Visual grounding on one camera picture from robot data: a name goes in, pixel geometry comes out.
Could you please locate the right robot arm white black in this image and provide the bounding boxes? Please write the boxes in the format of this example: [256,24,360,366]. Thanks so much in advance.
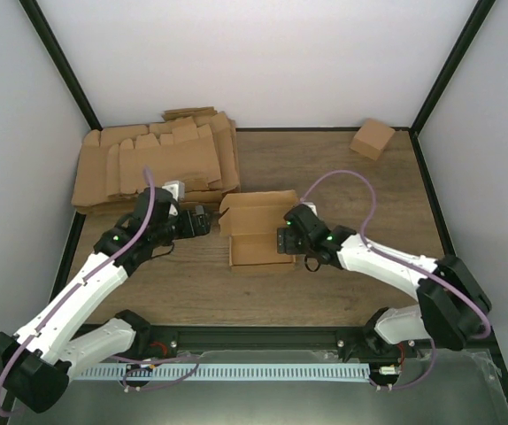
[276,203,492,357]

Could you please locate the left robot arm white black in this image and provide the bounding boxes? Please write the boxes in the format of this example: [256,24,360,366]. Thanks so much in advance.
[0,182,212,413]

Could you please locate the folded brown cardboard box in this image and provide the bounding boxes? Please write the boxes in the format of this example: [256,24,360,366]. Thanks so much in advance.
[349,119,396,160]

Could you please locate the stack of flat cardboard boxes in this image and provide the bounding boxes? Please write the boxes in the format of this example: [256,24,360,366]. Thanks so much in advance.
[72,106,241,213]

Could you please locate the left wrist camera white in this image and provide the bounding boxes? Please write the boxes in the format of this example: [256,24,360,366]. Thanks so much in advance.
[162,181,185,217]

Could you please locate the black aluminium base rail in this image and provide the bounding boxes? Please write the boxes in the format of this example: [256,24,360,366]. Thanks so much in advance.
[81,325,432,355]

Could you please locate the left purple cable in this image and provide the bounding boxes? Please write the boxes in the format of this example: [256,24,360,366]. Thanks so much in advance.
[0,166,202,418]

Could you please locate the purple cable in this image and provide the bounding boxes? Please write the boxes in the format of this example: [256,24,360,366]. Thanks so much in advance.
[0,166,202,418]
[300,169,493,393]

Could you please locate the light blue slotted cable duct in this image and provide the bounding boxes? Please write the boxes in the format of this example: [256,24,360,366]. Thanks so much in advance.
[77,363,370,383]

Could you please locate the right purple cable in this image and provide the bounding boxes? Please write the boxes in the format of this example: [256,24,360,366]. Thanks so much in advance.
[300,169,493,393]

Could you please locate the black enclosure frame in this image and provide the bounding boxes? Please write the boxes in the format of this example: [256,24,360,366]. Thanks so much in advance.
[0,0,508,425]

